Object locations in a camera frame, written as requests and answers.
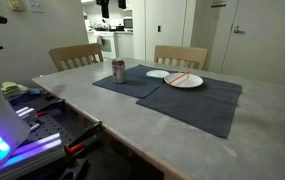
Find silver door handle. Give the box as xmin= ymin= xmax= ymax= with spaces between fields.
xmin=232 ymin=24 xmax=246 ymax=35

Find orange black bar clamp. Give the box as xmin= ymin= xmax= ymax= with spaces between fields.
xmin=64 ymin=120 xmax=104 ymax=156

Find microwave oven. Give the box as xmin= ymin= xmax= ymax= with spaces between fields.
xmin=122 ymin=17 xmax=134 ymax=30

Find white room door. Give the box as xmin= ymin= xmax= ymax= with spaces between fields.
xmin=220 ymin=0 xmax=285 ymax=88

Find light wooden chair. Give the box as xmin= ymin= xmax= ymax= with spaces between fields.
xmin=47 ymin=43 xmax=105 ymax=73
xmin=153 ymin=45 xmax=209 ymax=71

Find red drinking straw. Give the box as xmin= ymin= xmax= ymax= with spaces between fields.
xmin=167 ymin=70 xmax=191 ymax=86

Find white light switch plate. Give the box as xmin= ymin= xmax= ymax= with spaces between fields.
xmin=26 ymin=0 xmax=45 ymax=14

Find large dark grey placemat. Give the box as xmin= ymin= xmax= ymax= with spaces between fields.
xmin=135 ymin=71 xmax=243 ymax=139

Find large white plate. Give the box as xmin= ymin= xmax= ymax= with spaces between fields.
xmin=163 ymin=72 xmax=204 ymax=89

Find beige thermostat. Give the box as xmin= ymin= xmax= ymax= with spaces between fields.
xmin=7 ymin=0 xmax=23 ymax=12

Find black perforated breadboard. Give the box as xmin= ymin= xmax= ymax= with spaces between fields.
xmin=25 ymin=113 xmax=77 ymax=148

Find soda can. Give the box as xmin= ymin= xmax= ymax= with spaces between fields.
xmin=111 ymin=58 xmax=127 ymax=84

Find small dark grey placemat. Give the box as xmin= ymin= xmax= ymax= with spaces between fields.
xmin=92 ymin=64 xmax=180 ymax=99

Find blue cloth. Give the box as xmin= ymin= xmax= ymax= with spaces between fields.
xmin=28 ymin=87 xmax=45 ymax=96

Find yellow green cloth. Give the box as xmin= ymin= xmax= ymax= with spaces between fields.
xmin=0 ymin=81 xmax=20 ymax=95

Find white kitchen stove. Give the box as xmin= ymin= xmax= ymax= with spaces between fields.
xmin=95 ymin=30 xmax=118 ymax=61

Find small white plate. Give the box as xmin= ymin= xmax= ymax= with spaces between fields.
xmin=145 ymin=69 xmax=171 ymax=79

